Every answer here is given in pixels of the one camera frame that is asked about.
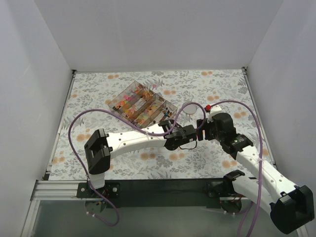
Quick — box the clear compartment candy box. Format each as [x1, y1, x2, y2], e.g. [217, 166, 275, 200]
[108, 81, 178, 128]

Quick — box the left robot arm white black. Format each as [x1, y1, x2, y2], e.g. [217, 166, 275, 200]
[84, 119, 197, 198]

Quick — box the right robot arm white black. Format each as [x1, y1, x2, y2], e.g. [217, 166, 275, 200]
[197, 113, 315, 234]

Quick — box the round metal jar lid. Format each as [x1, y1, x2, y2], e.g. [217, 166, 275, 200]
[183, 103, 198, 115]

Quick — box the floral table mat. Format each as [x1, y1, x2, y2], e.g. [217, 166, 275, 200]
[49, 70, 259, 181]

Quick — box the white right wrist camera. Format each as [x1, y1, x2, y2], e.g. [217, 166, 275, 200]
[205, 105, 222, 123]

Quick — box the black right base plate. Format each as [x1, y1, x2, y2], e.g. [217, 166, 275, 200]
[207, 181, 243, 214]

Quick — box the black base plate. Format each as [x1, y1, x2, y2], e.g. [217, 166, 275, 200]
[207, 181, 243, 214]
[76, 182, 120, 200]

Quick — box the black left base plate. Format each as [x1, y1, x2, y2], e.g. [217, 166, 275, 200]
[76, 182, 120, 200]

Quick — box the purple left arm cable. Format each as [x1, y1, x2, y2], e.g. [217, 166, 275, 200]
[68, 102, 207, 227]

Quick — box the aluminium frame rail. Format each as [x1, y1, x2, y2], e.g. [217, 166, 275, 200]
[21, 179, 309, 237]

